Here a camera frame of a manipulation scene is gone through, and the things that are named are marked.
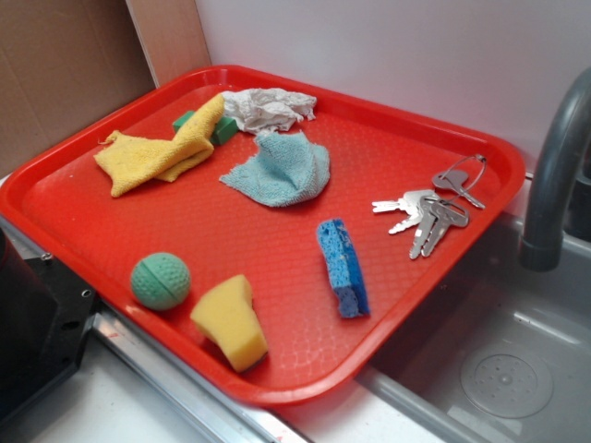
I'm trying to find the yellow cloth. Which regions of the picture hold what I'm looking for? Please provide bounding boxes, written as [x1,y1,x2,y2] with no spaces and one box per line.
[94,94,224,198]

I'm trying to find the cardboard panel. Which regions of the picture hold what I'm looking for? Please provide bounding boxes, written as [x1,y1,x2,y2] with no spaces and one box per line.
[1,1,154,175]

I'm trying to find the red plastic tray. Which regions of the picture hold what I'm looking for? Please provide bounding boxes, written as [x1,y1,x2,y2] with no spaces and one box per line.
[1,66,525,406]

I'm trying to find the yellow sponge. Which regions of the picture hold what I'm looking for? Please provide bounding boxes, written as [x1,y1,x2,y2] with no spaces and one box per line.
[190,274,268,373]

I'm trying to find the green block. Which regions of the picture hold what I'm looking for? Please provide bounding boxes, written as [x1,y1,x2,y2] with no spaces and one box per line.
[173,111,238,146]

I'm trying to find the crumpled white paper towel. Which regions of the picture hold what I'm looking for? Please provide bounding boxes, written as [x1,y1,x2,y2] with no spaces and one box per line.
[222,88,318,135]

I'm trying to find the silver key bunch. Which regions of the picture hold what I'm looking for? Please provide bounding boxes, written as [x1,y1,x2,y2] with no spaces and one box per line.
[372,154,488,259]

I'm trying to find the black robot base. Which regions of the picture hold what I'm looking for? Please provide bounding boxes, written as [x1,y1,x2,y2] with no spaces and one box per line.
[1,233,98,425]

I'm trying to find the grey sink basin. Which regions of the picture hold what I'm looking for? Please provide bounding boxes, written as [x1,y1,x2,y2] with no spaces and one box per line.
[358,215,590,442]

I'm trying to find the blue sponge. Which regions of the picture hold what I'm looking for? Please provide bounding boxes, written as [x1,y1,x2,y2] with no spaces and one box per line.
[317,219,370,318]

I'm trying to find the green dimpled ball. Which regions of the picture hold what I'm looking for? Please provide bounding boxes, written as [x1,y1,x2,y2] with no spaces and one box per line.
[130,252,191,311]

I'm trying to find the grey faucet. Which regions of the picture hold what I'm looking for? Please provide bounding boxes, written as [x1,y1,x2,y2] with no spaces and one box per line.
[519,69,590,271]

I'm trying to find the light blue cloth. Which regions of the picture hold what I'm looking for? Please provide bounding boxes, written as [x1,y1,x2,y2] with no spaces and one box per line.
[220,132,331,208]

